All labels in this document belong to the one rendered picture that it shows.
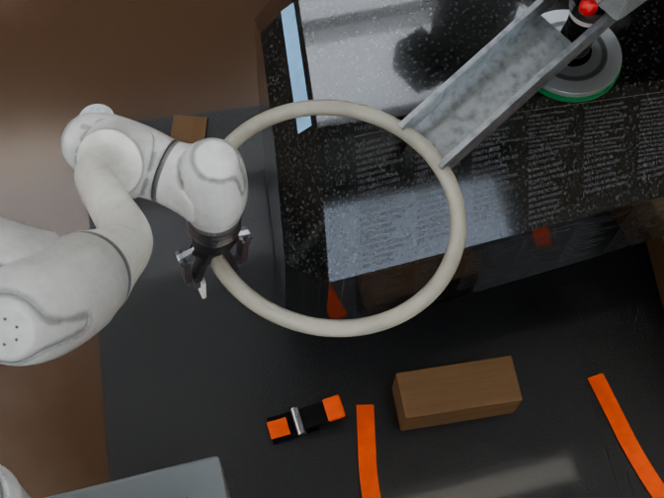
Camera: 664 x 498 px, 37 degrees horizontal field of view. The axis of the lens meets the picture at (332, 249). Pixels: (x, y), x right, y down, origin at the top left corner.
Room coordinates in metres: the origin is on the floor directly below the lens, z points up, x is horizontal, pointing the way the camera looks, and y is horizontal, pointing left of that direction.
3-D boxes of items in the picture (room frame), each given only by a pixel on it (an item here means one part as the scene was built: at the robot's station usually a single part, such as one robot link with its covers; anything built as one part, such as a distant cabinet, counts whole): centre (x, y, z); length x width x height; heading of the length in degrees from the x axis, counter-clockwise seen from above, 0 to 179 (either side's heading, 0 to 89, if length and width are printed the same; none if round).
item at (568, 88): (1.29, -0.45, 0.84); 0.21 x 0.21 x 0.01
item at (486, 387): (0.78, -0.35, 0.07); 0.30 x 0.12 x 0.12; 104
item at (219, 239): (0.72, 0.19, 1.07); 0.09 x 0.09 x 0.06
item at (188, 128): (1.44, 0.44, 0.02); 0.25 x 0.10 x 0.01; 2
